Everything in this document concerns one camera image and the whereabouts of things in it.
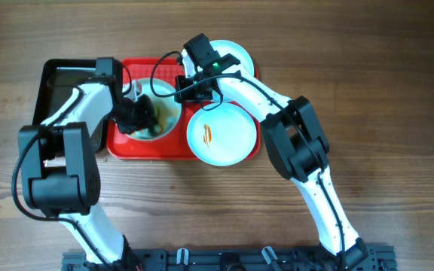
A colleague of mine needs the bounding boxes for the green yellow sponge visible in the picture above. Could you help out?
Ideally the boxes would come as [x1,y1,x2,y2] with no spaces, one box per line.
[132,107,164,140]

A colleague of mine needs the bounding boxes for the white plate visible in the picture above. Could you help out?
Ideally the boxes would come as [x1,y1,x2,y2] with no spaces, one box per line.
[125,78,182,142]
[186,103,258,166]
[210,40,255,76]

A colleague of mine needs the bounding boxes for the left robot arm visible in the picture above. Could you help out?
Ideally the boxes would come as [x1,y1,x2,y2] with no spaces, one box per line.
[11,76,157,270]

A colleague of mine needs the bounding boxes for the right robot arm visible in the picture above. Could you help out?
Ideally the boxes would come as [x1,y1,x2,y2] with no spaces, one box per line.
[177,48,368,270]

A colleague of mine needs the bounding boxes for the red plastic tray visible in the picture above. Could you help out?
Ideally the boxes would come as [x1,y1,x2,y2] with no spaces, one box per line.
[105,56,261,161]

